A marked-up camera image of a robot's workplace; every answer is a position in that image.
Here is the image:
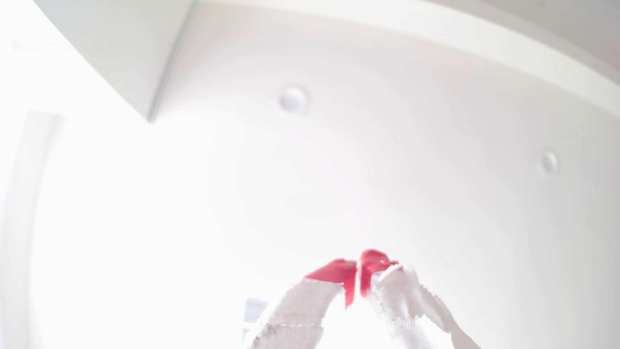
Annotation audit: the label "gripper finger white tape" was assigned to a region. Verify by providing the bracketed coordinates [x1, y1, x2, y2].
[359, 249, 481, 349]
[247, 258, 359, 349]

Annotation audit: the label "white ceiling air vent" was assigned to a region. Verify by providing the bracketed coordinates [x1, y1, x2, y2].
[241, 297, 270, 340]

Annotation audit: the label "round recessed ceiling light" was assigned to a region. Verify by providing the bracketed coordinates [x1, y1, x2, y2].
[539, 149, 560, 176]
[278, 84, 311, 113]

